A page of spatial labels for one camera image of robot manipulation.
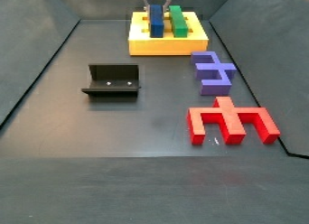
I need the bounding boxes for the blue bar block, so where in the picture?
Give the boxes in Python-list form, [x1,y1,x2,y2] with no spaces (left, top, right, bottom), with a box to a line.
[148,5,164,38]

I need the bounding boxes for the yellow slotted board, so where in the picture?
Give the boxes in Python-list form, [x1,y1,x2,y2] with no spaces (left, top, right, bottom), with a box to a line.
[128,12,208,56]

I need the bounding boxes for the green bar block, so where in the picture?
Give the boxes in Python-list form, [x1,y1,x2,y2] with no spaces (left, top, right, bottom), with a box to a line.
[168,5,188,38]

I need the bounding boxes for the purple cross-shaped block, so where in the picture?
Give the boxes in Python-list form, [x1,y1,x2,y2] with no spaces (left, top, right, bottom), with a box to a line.
[191,51,237,96]

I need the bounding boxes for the red E-shaped block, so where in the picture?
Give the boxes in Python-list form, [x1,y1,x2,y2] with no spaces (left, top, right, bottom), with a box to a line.
[187,97,279,145]

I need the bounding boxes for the black angle bracket holder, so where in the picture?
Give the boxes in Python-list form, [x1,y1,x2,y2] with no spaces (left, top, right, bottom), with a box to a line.
[80,63,140,97]

